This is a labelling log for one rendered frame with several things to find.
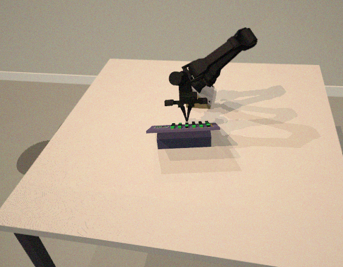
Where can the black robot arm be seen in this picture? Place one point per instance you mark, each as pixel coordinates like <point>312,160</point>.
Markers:
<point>206,70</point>

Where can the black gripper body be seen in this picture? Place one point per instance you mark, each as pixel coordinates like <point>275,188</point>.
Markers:
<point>186,88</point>

